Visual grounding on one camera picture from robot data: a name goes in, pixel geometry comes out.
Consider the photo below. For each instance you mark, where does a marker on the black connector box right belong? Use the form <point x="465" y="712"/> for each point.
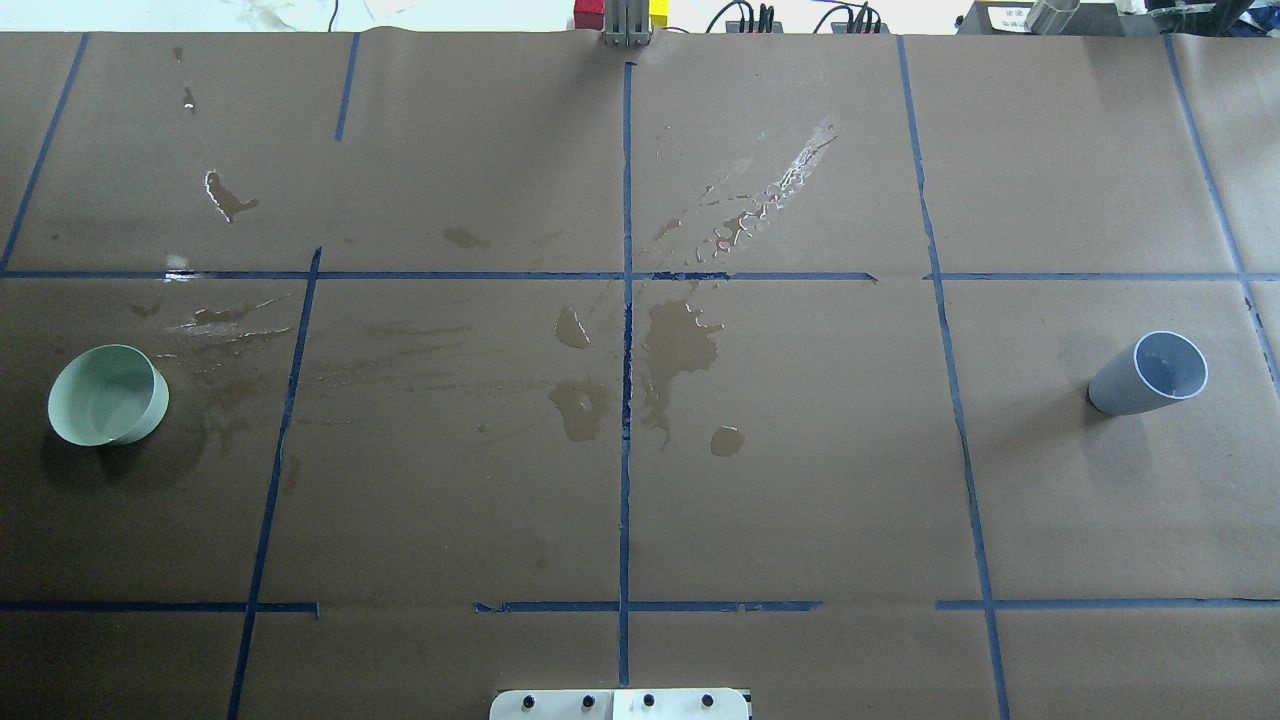
<point x="862" y="19"/>

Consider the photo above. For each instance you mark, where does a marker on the yellow block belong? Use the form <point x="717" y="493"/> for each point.
<point x="659" y="11"/>

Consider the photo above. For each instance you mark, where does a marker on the grey aluminium frame post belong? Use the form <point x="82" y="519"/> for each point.
<point x="627" y="23"/>

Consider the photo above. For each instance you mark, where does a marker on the red block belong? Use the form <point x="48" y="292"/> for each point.
<point x="588" y="14"/>

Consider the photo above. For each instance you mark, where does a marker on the black connector box left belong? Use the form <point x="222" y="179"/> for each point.
<point x="743" y="18"/>

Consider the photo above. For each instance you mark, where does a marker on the blue cup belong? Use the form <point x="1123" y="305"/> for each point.
<point x="1160" y="369"/>

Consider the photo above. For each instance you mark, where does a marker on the green bowl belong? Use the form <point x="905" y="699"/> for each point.
<point x="110" y="395"/>

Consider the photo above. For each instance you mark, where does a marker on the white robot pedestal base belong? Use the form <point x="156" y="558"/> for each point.
<point x="624" y="703"/>

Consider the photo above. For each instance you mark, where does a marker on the brown paper table cover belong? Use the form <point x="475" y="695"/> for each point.
<point x="511" y="362"/>

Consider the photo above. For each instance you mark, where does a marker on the metal cylinder weight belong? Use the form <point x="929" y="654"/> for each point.
<point x="1050" y="17"/>

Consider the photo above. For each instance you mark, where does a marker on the black connector box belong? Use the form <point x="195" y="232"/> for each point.
<point x="743" y="18"/>
<point x="862" y="19"/>

